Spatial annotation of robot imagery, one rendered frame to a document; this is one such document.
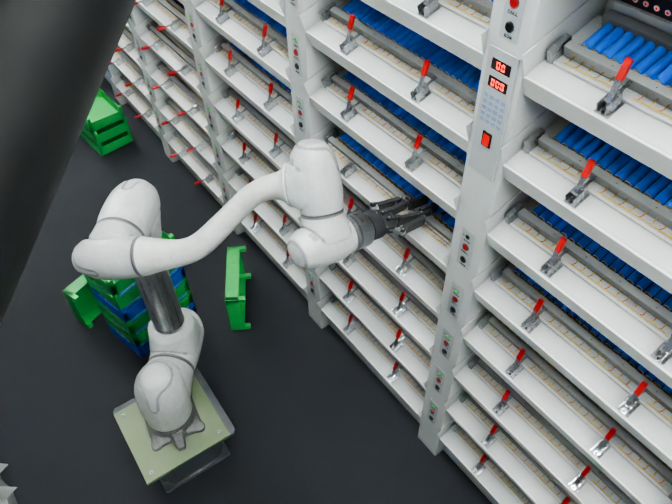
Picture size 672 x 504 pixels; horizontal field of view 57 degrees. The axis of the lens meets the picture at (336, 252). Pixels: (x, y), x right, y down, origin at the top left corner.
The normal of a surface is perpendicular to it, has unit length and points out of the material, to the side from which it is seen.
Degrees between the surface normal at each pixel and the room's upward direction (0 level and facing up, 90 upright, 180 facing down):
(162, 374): 8
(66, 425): 0
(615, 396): 19
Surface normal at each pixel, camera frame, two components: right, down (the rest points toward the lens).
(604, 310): -0.28, -0.50
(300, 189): -0.28, 0.36
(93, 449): -0.02, -0.68
